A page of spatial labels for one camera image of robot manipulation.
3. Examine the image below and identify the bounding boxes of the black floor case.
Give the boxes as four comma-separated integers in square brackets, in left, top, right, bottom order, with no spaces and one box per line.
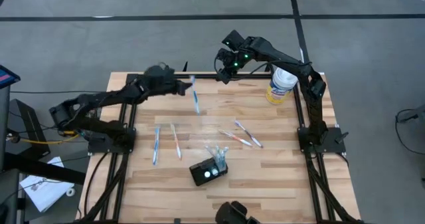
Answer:
[9,98,51,158]

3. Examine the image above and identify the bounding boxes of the black cable bundle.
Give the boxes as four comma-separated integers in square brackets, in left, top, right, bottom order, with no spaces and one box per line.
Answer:
[394,104,425,156]

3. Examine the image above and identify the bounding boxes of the yellow cable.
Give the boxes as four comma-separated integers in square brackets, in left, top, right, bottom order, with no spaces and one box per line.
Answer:
[9,130,80,146]

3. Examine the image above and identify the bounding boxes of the black aluminium table frame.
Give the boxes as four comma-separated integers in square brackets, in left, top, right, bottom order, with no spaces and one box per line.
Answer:
[78,60,365,224]

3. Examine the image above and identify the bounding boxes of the monitor with pink blue screen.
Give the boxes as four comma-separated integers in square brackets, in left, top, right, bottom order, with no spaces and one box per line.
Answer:
[0,64,21,90]

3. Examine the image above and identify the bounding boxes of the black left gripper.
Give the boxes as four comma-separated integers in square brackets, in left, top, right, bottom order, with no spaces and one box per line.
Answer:
[132,65,194,97]

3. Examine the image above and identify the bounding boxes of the white paper sheets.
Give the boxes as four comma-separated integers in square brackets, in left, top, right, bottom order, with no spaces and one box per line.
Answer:
[19,156,76,213]

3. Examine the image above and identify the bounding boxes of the thin black floor cable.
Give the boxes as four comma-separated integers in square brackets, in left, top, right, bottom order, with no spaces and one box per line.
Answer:
[9,90,104,95]

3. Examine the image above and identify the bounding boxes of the wrapped purple white toothbrush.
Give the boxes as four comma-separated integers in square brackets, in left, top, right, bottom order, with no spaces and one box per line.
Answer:
[234,120,264,149]

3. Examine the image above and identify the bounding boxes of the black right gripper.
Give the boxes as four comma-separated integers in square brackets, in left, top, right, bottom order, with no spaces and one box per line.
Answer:
[216,47,250,85]

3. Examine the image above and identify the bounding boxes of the black floor beam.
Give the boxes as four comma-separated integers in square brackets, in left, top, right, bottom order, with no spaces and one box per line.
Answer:
[0,152,87,186]

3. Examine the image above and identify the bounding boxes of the yellow Lysol wipes canister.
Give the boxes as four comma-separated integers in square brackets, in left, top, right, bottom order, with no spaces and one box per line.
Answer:
[265,67,299,105]

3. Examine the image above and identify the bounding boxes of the black wire caddy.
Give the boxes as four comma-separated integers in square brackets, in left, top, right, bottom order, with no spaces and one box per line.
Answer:
[189,156,230,187]

